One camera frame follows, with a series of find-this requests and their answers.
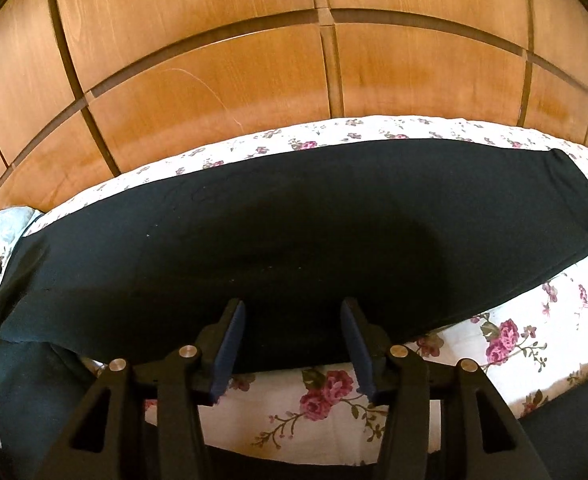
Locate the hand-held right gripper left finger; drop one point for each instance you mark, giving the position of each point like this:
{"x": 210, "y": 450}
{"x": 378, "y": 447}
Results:
{"x": 229, "y": 350}

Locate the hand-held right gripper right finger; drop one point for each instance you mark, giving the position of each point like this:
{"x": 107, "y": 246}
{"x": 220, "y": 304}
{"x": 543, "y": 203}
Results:
{"x": 358, "y": 350}

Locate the black pants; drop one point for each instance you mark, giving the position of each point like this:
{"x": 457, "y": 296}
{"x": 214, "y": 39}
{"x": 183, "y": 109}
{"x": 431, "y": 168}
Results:
{"x": 294, "y": 235}

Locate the light blue pillow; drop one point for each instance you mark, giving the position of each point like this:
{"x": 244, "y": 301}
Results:
{"x": 4, "y": 225}

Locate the dark blue cloth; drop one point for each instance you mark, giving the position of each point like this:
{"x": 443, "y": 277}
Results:
{"x": 33, "y": 400}

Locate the floral bed sheet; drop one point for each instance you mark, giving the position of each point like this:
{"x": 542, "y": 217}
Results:
{"x": 549, "y": 360}

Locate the person's dark clothing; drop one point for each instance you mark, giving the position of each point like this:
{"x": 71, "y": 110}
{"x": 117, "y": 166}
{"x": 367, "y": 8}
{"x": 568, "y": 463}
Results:
{"x": 574, "y": 435}

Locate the wooden wardrobe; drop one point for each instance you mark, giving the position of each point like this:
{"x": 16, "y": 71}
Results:
{"x": 198, "y": 35}

